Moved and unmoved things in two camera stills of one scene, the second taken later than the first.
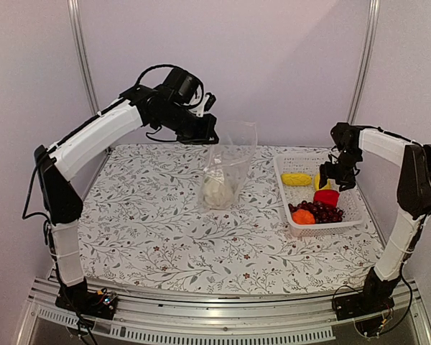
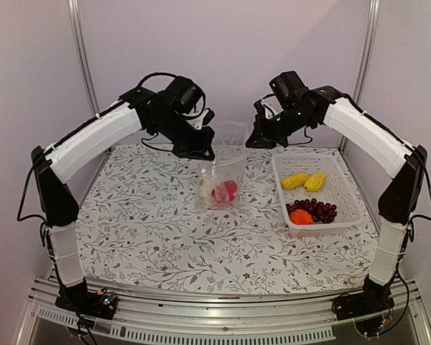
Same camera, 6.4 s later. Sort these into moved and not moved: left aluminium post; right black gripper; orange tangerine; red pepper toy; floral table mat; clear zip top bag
Moved: right black gripper; red pepper toy
Not moved: floral table mat; left aluminium post; clear zip top bag; orange tangerine
